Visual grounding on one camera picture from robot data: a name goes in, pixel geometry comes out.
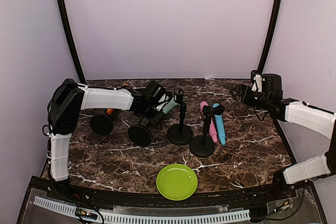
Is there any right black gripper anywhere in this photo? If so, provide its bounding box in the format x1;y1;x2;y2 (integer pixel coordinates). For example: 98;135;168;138
230;83;271;110

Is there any teal toy microphone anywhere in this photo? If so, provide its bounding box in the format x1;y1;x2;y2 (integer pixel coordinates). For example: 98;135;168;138
162;98;178;114

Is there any black stand of teal microphone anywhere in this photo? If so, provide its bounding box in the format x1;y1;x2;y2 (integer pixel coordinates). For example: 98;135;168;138
128;118;156;148

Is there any black stand of pink microphone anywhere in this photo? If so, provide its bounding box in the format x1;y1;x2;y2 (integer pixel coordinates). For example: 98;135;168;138
167;89;193;145

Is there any blue toy microphone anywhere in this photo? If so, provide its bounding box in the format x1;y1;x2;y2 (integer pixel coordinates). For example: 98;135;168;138
214;114;227;146

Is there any pink toy microphone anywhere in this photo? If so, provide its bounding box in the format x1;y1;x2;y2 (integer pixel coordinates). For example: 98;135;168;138
200;101;218;143

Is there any black stand of blue microphone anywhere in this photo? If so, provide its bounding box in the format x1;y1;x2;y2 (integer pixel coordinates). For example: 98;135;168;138
190;105;225;158

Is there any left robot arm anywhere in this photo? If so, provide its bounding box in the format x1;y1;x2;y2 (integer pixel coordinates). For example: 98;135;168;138
46;79;173;201

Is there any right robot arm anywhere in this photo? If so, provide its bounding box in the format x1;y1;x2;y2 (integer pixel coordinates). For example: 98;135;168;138
230;71;335;200

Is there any orange toy microphone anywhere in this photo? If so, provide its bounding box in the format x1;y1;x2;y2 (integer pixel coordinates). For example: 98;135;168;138
106;83;130;116

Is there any black stand of orange microphone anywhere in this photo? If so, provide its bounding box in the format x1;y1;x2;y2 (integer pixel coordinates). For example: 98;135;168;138
89;114;114;135

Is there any green plate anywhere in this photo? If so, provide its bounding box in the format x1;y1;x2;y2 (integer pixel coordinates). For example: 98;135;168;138
156;164;198;201

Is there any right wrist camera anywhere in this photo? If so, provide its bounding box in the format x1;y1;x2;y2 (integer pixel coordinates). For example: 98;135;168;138
251;70;262;92

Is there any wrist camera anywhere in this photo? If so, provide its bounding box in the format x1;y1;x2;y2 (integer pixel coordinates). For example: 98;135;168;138
251;70;262;92
156;91;173;111

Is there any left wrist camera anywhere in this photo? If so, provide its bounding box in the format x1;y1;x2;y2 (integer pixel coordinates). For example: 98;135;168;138
156;91;173;111

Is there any black front rail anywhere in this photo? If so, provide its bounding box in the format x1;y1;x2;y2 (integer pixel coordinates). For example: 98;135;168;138
44;180;297;209

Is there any right black frame post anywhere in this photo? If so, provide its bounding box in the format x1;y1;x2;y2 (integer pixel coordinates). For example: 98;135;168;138
257;0;281;74

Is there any black frame post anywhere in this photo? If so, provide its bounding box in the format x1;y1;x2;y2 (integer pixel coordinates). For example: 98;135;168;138
257;0;281;74
57;0;86;83

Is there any white slotted cable duct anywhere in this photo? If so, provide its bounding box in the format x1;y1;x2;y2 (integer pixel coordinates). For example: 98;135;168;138
33;196;250;223

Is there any left black frame post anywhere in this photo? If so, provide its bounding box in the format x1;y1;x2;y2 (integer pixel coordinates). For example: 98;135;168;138
57;0;86;83

